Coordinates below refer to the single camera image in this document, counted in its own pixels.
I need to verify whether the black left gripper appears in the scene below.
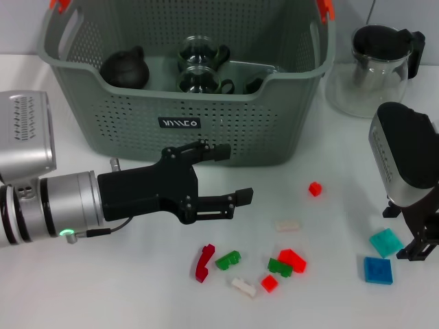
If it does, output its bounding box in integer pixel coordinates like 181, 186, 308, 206
97, 138, 255, 226

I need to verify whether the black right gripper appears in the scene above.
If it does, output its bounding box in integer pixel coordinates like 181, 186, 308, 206
382, 186, 439, 262

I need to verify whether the grey-green perforated storage bin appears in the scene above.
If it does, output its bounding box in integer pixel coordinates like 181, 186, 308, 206
43, 0, 336, 167

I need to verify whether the teal toy plate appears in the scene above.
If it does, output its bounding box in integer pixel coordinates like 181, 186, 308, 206
369, 228, 405, 258

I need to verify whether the blue toy plate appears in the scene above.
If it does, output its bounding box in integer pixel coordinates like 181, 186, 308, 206
363, 256, 392, 284

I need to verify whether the green toy brick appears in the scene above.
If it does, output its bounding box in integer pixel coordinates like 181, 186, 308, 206
267, 257, 294, 278
215, 250, 242, 271

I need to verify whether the white toy brick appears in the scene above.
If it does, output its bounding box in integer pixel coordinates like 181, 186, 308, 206
231, 276, 257, 300
274, 218, 302, 234

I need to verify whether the dark red curved toy brick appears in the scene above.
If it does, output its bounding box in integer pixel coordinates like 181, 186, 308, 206
195, 243, 216, 282

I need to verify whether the red sloped toy brick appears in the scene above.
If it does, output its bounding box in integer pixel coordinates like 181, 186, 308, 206
277, 249, 307, 274

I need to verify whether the red square toy brick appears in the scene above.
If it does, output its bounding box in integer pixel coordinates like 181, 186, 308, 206
261, 274, 279, 293

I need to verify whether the dark clay teapot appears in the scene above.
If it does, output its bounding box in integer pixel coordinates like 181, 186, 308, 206
99, 45, 151, 89

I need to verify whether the glass teapot black lid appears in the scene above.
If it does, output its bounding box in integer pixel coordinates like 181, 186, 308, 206
324, 23, 427, 119

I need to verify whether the right wrist camera housing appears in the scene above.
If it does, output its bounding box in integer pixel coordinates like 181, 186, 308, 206
368, 101, 439, 208

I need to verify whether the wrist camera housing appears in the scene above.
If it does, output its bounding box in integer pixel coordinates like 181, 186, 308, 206
368, 101, 439, 208
0, 90, 57, 182

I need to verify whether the left arm cable with connector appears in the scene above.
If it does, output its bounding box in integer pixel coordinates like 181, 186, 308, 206
67, 217, 133, 245

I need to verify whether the left wrist camera housing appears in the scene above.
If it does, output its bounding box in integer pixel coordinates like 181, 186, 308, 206
0, 90, 57, 182

